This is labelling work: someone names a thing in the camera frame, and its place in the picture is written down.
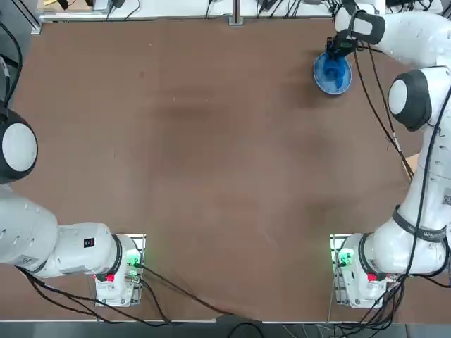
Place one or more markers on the right arm's black gripper body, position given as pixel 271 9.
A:
pixel 345 42

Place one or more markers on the blue cloth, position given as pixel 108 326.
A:
pixel 334 74

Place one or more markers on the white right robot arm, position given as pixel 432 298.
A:
pixel 415 38

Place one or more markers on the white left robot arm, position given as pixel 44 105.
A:
pixel 81 253

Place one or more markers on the light blue plastic plate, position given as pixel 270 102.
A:
pixel 320 75

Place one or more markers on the wooden cup rack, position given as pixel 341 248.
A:
pixel 412 163

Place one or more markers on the aluminium frame post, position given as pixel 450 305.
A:
pixel 236 14

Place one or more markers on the aluminium corner bracket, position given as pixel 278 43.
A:
pixel 36 23

